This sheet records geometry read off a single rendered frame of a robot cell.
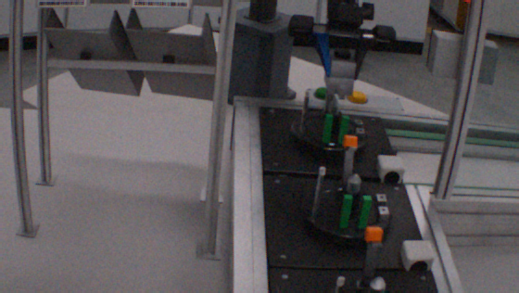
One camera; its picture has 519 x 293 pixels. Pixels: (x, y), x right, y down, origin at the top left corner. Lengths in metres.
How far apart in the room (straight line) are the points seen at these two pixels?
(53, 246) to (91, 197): 0.17
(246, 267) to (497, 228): 0.52
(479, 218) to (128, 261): 0.62
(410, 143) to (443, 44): 0.37
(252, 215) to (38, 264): 0.36
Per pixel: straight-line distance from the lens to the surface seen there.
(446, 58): 1.13
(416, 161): 1.41
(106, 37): 1.13
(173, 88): 1.33
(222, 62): 1.00
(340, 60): 1.21
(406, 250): 1.01
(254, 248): 1.02
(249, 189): 1.16
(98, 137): 1.49
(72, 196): 1.29
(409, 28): 4.73
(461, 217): 1.25
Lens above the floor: 1.56
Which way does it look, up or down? 28 degrees down
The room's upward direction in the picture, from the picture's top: 6 degrees clockwise
